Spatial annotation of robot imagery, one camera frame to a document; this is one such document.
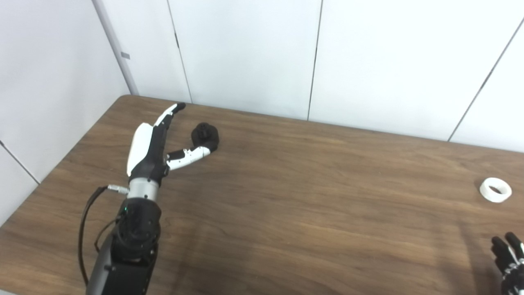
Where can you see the round black part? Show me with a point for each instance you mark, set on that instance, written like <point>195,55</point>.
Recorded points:
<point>208,133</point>

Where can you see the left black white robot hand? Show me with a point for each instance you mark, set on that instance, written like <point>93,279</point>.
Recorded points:
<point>145,155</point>

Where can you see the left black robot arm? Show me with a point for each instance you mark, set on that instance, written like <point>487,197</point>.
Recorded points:
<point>131,246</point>

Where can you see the grey wall corner strip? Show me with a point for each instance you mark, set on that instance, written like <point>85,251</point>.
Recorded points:
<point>114,45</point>

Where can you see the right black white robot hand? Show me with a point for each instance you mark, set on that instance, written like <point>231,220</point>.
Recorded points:
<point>511,262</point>

